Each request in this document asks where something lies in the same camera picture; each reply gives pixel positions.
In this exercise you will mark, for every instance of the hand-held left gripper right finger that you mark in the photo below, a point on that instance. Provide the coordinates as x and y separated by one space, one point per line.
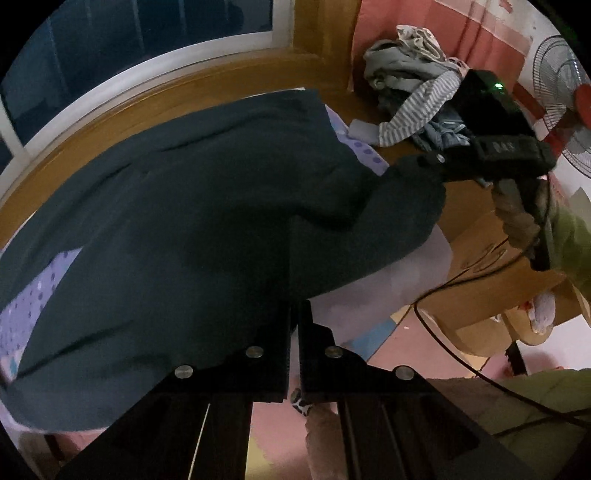
314 364

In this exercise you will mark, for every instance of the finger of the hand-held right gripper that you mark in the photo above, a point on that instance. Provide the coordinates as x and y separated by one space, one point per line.
438 161

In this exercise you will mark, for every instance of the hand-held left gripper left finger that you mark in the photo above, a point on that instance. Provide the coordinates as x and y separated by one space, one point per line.
277 360

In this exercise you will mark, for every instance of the dark garment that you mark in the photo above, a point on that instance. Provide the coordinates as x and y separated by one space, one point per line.
184 230

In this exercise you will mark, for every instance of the person's right hand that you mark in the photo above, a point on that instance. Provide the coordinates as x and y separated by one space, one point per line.
512 221

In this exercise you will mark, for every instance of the denim garment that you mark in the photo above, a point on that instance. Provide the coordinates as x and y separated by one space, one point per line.
443 131

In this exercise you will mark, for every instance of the striped garment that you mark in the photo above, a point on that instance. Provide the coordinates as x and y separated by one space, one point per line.
415 110

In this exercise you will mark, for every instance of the electric fan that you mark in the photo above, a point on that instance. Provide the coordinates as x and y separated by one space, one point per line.
563 92

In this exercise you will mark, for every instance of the pink floor mat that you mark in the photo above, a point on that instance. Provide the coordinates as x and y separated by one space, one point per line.
406 350

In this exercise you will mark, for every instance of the wooden bedside table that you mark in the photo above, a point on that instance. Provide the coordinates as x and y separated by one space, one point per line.
485 277

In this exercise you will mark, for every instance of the white plush item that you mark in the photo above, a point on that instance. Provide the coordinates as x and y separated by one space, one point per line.
542 314

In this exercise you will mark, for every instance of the person's green clothing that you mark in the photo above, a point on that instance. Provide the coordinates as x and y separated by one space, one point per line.
531 443

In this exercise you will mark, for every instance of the purple dotted bed sheet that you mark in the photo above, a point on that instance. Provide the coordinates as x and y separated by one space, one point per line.
37 295

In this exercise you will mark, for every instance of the wooden window surround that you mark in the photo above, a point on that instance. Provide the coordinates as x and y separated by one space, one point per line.
184 87

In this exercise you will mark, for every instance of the white framed window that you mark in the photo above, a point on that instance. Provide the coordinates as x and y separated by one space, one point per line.
115 46

